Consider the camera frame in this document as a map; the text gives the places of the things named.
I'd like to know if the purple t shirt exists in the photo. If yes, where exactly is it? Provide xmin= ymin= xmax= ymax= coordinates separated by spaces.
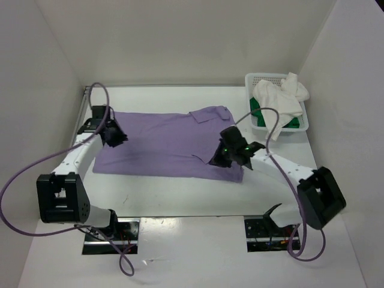
xmin=92 ymin=106 xmax=244 ymax=183

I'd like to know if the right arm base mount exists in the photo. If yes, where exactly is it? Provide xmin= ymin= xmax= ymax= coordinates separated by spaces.
xmin=244 ymin=215 xmax=295 ymax=252

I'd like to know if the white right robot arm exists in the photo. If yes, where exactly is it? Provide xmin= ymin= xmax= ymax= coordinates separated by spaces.
xmin=209 ymin=125 xmax=346 ymax=236

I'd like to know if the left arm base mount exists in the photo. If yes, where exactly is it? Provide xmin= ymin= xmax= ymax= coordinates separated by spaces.
xmin=80 ymin=218 xmax=140 ymax=255

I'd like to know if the green t shirt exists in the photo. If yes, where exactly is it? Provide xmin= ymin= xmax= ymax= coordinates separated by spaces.
xmin=250 ymin=98 xmax=300 ymax=129

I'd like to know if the white t shirt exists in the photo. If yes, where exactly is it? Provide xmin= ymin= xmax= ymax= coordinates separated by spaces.
xmin=253 ymin=73 xmax=310 ymax=141

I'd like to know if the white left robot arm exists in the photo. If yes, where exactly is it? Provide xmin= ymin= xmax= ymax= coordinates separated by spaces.
xmin=37 ymin=106 xmax=128 ymax=240

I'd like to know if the white plastic laundry basket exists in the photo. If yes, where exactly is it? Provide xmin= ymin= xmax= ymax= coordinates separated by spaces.
xmin=245 ymin=73 xmax=309 ymax=133

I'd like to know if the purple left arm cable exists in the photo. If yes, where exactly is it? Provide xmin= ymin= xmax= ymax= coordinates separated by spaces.
xmin=0 ymin=82 xmax=136 ymax=276

